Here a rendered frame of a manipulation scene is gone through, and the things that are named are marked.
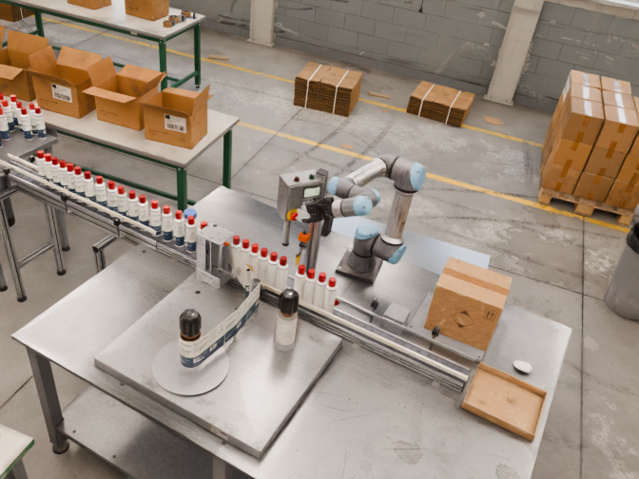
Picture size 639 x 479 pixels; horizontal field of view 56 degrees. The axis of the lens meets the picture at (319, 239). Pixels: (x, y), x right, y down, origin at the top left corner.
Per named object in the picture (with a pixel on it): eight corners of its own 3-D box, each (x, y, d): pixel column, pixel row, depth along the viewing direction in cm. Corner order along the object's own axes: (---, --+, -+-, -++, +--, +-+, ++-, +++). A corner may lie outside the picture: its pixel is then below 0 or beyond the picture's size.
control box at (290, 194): (276, 210, 269) (279, 174, 258) (310, 204, 276) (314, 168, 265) (285, 223, 262) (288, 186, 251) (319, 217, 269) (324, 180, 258)
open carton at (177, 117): (134, 144, 401) (129, 92, 379) (168, 115, 441) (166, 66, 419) (187, 158, 396) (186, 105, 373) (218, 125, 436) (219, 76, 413)
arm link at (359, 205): (376, 211, 242) (365, 217, 235) (352, 214, 248) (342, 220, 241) (371, 192, 240) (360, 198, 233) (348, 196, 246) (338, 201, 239)
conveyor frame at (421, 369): (156, 250, 309) (155, 242, 306) (169, 239, 317) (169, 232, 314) (461, 392, 256) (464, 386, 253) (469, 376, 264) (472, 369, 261)
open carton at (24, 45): (-27, 98, 428) (-40, 47, 406) (14, 76, 463) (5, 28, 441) (21, 109, 422) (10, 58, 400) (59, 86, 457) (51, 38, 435)
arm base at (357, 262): (343, 269, 310) (346, 254, 304) (350, 252, 322) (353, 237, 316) (372, 276, 308) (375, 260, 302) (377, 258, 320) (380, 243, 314)
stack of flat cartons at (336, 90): (291, 105, 662) (294, 77, 643) (305, 87, 704) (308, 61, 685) (348, 117, 652) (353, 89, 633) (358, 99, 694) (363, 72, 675)
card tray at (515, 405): (460, 407, 250) (463, 401, 248) (477, 367, 269) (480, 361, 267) (532, 441, 240) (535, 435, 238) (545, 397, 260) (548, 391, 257)
